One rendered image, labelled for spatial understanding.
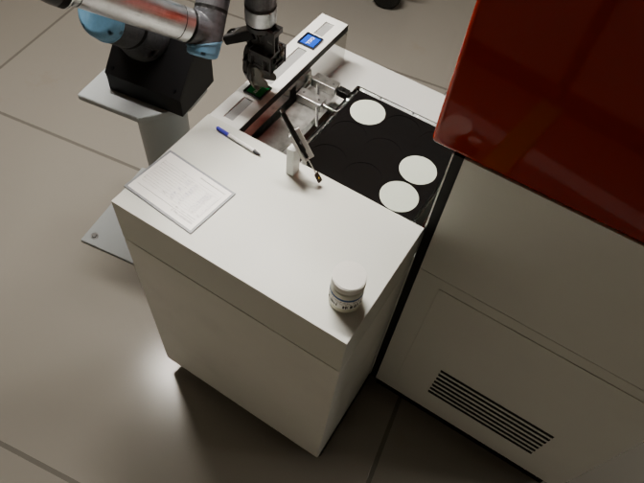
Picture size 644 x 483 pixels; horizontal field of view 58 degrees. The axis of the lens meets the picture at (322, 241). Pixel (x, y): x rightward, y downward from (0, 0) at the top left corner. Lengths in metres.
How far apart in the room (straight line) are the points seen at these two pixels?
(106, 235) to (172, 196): 1.19
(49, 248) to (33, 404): 0.65
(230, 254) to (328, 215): 0.24
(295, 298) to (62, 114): 2.08
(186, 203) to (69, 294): 1.17
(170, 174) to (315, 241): 0.38
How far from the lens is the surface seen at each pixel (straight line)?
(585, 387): 1.59
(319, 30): 1.85
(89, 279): 2.46
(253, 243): 1.29
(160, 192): 1.39
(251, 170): 1.42
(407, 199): 1.49
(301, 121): 1.66
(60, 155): 2.90
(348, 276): 1.14
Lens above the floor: 2.03
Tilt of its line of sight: 56 degrees down
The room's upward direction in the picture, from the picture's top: 7 degrees clockwise
